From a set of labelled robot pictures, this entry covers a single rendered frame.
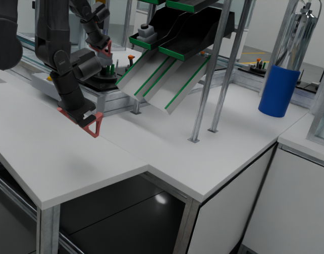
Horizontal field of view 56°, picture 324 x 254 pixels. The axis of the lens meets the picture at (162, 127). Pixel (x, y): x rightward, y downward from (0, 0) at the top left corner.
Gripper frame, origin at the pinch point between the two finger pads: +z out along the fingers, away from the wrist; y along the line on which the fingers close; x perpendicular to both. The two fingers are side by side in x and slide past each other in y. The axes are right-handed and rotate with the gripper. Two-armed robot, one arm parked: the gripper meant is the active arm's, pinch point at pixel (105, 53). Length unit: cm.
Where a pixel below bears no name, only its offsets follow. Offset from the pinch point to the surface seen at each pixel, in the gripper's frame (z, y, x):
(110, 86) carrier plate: 5.7, -10.6, 11.4
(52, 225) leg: -11, -47, 67
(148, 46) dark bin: -14.8, -32.3, 0.2
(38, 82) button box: -4.8, 13.1, 29.2
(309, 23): 26, -64, -76
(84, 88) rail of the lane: -0.9, -6.6, 20.9
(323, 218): 71, -107, -2
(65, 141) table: -8, -26, 45
